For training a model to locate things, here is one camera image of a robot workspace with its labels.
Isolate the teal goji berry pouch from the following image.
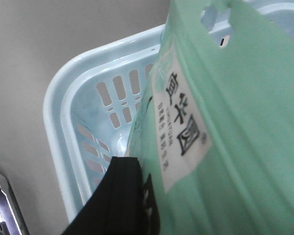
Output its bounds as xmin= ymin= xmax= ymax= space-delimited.
xmin=127 ymin=0 xmax=294 ymax=235

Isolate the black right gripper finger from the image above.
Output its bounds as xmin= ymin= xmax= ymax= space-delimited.
xmin=63 ymin=157 xmax=160 ymax=235

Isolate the light blue plastic basket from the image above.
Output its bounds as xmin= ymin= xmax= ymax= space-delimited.
xmin=43 ymin=0 xmax=294 ymax=225

